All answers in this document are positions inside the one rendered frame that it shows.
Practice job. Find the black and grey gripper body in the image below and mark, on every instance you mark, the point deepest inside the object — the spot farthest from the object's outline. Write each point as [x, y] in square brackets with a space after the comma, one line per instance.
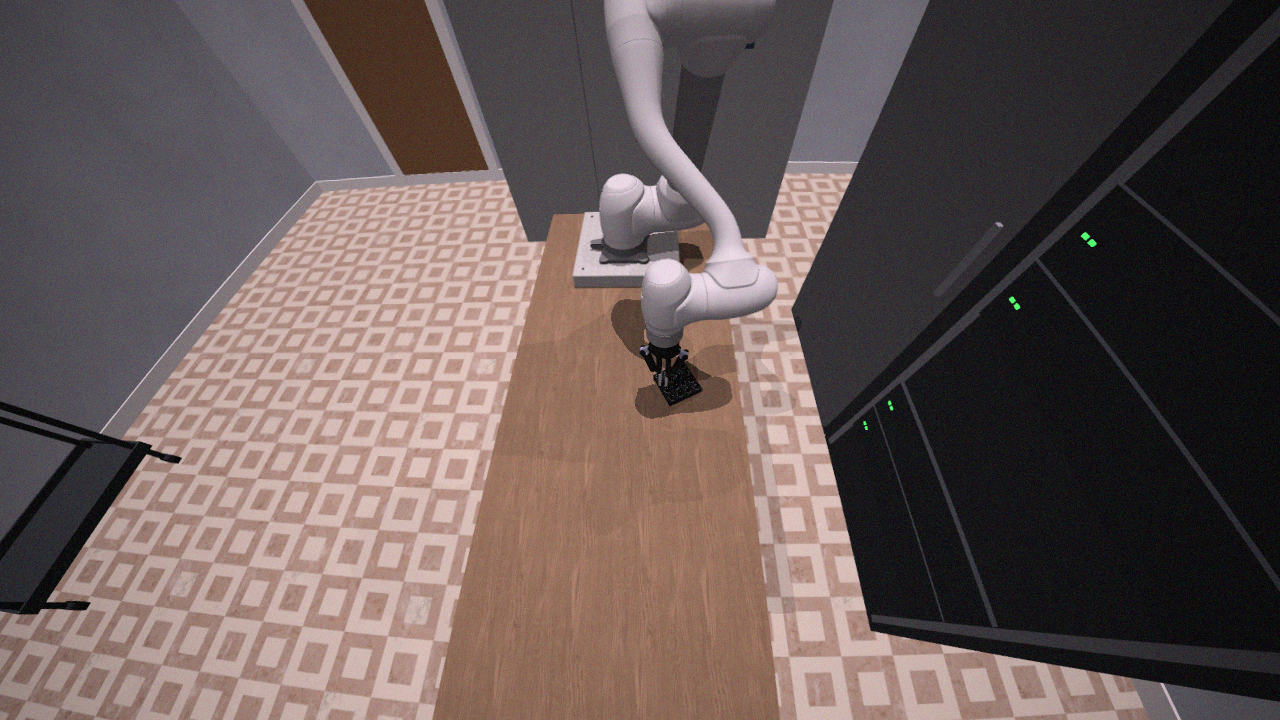
[664, 351]

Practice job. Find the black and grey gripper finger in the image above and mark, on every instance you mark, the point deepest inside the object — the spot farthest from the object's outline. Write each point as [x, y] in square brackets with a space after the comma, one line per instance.
[651, 363]
[680, 359]

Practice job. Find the black knob box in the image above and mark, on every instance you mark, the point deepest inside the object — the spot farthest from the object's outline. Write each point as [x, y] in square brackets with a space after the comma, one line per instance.
[680, 386]

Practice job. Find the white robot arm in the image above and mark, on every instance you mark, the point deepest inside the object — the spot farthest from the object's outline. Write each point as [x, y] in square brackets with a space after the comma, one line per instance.
[709, 36]

